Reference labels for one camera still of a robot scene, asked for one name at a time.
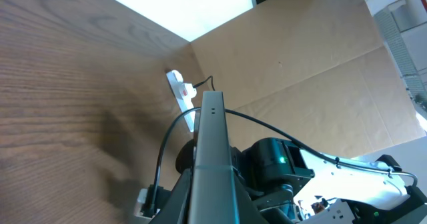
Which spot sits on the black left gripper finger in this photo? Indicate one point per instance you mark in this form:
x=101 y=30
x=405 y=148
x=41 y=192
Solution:
x=176 y=207

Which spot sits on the gold smartphone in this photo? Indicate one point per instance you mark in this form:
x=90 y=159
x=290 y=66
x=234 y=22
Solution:
x=217 y=196

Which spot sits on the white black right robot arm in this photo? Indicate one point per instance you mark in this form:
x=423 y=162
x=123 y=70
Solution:
x=279 y=182

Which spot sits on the white USB charger adapter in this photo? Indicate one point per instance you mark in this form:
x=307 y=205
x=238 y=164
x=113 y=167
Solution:
x=187 y=91

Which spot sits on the white power strip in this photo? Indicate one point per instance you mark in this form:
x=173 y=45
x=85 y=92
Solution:
x=175 y=79

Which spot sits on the brown cardboard side panel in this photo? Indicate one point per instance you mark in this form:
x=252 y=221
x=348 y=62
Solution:
x=316 y=69

